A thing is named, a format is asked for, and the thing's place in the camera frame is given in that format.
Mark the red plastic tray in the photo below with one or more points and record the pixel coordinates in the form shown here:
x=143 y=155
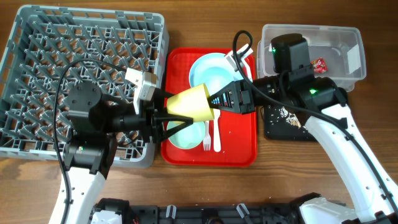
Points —
x=238 y=132

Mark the yellow plastic cup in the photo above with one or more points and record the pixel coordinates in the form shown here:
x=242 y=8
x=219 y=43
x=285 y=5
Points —
x=192 y=103

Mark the white plastic fork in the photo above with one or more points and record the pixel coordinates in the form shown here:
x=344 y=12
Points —
x=207 y=137

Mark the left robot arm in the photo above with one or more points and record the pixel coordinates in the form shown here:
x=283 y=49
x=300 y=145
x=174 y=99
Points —
x=96 y=119

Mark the clear plastic bin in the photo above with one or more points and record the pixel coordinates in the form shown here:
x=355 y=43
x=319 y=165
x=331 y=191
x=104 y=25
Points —
x=340 y=47

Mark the black waste tray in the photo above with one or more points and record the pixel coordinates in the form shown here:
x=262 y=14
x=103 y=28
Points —
x=283 y=131

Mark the white plastic spoon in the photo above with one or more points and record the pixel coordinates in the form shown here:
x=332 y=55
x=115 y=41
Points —
x=216 y=132

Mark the rice and peanut shells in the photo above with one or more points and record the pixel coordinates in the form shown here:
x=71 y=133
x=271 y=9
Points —
x=281 y=115

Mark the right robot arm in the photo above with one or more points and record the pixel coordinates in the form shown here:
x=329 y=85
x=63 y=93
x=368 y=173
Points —
x=322 y=107

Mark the red snack wrapper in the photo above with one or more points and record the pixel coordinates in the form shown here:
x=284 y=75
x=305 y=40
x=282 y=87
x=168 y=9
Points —
x=319 y=65

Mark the light blue plate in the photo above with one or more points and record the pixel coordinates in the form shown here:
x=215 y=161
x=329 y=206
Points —
x=214 y=71

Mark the grey dishwasher rack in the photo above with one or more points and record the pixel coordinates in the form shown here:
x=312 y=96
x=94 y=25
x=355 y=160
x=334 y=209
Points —
x=50 y=49

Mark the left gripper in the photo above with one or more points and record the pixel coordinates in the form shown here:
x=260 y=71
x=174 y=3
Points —
x=150 y=127

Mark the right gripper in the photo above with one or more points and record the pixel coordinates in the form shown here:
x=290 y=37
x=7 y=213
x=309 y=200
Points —
x=238 y=106

